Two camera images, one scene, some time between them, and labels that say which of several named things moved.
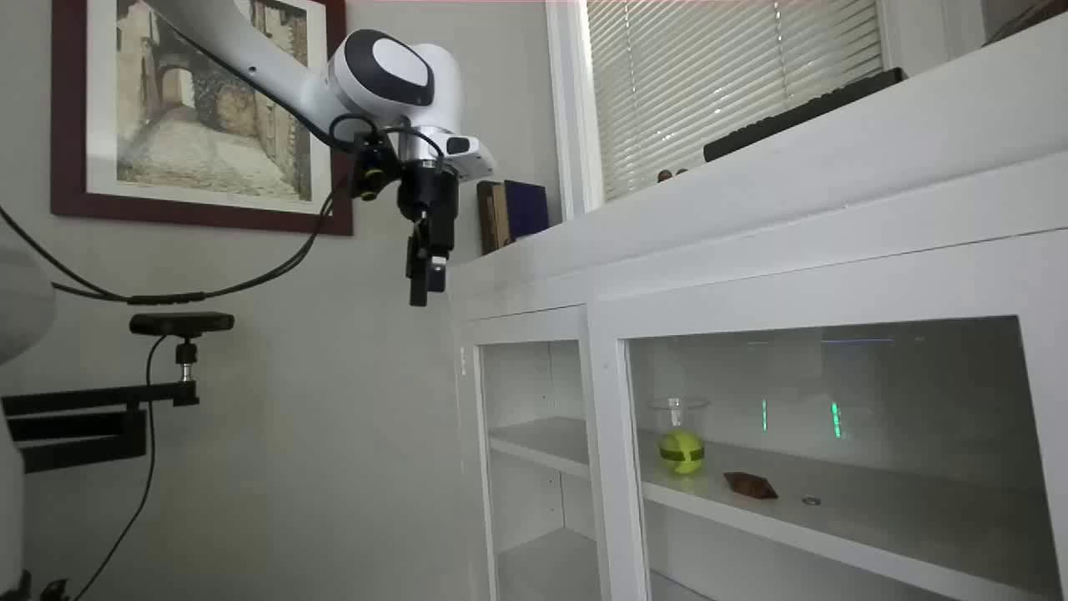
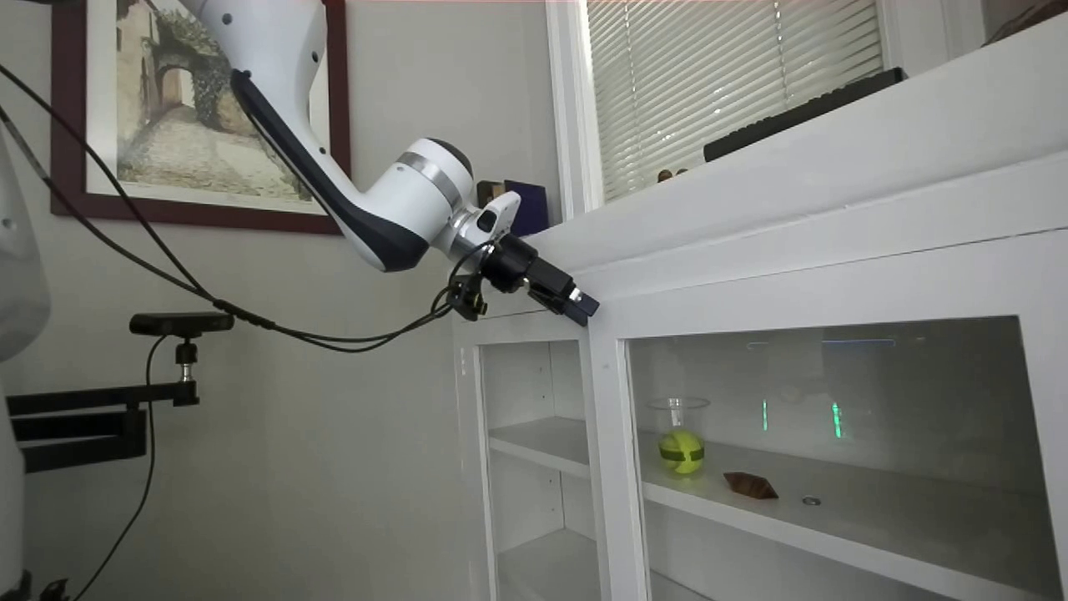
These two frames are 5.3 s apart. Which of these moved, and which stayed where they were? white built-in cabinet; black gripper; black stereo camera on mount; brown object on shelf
Moved: black gripper
Stayed: brown object on shelf; black stereo camera on mount; white built-in cabinet
